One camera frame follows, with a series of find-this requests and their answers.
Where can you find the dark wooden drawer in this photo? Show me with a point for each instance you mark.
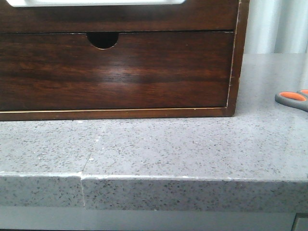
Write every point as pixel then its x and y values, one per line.
pixel 191 15
pixel 142 70

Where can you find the grey orange handled scissors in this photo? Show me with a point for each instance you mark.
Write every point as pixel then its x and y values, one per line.
pixel 298 100

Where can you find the dark wooden drawer cabinet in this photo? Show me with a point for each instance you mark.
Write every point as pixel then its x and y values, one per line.
pixel 108 39

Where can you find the white tray in drawer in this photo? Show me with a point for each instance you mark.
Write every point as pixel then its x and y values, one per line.
pixel 67 3

